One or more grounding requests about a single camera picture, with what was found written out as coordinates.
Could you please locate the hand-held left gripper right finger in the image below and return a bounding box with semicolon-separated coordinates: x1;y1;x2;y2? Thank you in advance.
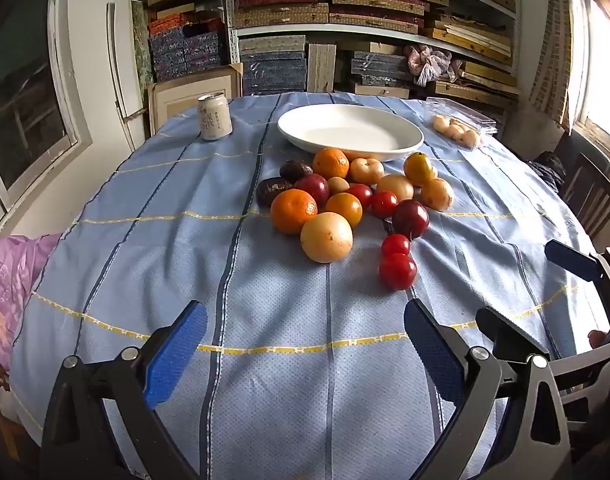
404;299;573;480

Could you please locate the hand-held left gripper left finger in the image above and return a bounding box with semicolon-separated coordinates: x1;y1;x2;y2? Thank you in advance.
40;300;208;480

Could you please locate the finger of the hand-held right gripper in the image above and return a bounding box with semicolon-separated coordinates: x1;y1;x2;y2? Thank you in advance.
545;240;610;311
476;306;610;389

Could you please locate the red tomato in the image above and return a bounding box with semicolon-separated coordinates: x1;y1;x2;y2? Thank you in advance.
379;253;418;291
381;233;412;257
370;190;399;219
347;183;374;209

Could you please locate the dark red plum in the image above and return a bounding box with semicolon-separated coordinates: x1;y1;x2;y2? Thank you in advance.
392;199;430;240

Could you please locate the pale yellow pepino melon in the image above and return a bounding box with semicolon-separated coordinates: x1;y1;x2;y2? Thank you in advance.
376;174;415;202
420;177;455;211
300;212;354;264

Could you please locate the yellow-orange tomato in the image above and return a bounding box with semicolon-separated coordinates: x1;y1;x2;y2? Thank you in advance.
403;152;439;187
325;192;363;227

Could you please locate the orange mandarin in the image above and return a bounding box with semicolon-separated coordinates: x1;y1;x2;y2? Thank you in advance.
312;147;350;180
270;188;318;235

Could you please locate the dark brown round fruit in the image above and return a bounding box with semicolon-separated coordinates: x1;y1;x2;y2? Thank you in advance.
279;159;314;183
256;177;292;207

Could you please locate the dark red apple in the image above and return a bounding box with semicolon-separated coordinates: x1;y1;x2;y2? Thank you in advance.
295;173;331;207

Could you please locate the white oval plate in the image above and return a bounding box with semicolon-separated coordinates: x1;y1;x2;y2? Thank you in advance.
277;104;425;162

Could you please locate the dark wooden chair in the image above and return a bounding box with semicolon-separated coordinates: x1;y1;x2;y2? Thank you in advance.
555;152;610;253

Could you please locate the dark cloth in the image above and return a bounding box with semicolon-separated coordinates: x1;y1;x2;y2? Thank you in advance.
527;152;568;196

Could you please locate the blue checked tablecloth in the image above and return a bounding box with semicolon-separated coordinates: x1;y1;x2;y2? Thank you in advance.
8;91;610;480

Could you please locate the group of small pale loquats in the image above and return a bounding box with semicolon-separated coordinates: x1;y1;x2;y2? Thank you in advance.
432;114;482;149

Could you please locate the pink blanket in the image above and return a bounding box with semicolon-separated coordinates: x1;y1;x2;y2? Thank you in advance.
0;232;63;376

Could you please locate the clear plastic container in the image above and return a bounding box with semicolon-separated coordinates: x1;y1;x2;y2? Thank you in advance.
426;96;498;151

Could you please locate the bright window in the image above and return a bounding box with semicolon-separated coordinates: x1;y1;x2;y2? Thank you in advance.
565;0;610;151

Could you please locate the pale orange persimmon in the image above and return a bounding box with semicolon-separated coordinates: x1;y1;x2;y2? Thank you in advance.
348;158;385;185

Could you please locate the tan woven curtain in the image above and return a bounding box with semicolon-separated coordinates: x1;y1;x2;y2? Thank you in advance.
527;0;578;111

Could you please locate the white beverage can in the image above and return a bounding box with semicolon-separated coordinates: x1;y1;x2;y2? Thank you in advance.
197;94;234;141

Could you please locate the stack of yellow wooden boxes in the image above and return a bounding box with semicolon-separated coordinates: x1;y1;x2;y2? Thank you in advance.
422;0;520;106

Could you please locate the pink cloth bundle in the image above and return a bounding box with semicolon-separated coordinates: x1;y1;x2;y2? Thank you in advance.
404;44;463;87

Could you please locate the stack of dark grey boxes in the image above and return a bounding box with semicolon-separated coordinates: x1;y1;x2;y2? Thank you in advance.
350;42;416;98

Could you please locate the white narrow board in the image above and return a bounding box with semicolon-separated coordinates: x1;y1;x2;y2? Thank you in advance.
106;2;146;153

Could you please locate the white framed window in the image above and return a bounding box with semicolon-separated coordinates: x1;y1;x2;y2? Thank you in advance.
0;0;93;241

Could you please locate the stack of blue orange boxes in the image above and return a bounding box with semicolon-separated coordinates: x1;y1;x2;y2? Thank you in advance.
148;12;227;82

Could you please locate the stack of blue-grey boxes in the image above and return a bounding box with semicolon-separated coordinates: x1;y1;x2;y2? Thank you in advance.
239;35;308;96

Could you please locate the beige upright box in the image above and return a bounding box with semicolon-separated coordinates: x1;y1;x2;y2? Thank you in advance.
307;43;337;93

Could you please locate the green patterned board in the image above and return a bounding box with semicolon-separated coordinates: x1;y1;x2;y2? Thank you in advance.
130;0;156;86

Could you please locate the stack of tan woven boxes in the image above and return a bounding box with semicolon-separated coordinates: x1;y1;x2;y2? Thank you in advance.
233;0;431;36

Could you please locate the white metal shelf rack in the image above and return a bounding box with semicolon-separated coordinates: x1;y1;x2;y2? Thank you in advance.
224;0;523;106

